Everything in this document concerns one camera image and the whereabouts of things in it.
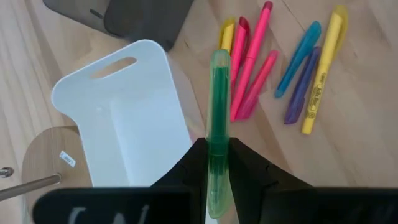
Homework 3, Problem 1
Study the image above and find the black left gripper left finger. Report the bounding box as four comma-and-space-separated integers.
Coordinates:
150, 137, 209, 224

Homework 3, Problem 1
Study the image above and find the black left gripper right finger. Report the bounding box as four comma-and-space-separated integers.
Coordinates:
228, 137, 313, 224

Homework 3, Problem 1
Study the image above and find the green highlighter marker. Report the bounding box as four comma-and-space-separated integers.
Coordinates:
205, 49, 233, 220

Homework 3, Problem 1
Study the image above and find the white plastic bin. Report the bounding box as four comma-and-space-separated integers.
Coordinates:
51, 39, 193, 188

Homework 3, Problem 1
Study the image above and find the pink highlighter marker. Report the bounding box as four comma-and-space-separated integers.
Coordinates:
229, 16, 251, 97
229, 1, 274, 123
235, 49, 280, 121

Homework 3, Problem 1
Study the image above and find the purple highlighter marker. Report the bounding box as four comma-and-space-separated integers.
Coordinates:
283, 46, 322, 125

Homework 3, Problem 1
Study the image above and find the teal highlighter marker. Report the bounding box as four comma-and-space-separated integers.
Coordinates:
273, 20, 323, 99

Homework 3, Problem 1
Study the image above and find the yellow highlighter marker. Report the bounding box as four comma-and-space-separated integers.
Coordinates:
217, 17, 236, 56
300, 4, 349, 136

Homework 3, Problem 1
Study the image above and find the white hanging cylinder lamp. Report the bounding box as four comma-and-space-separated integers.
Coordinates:
0, 126, 93, 215

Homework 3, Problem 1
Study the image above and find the dark grey translucent bin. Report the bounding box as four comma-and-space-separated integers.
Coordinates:
42, 0, 195, 52

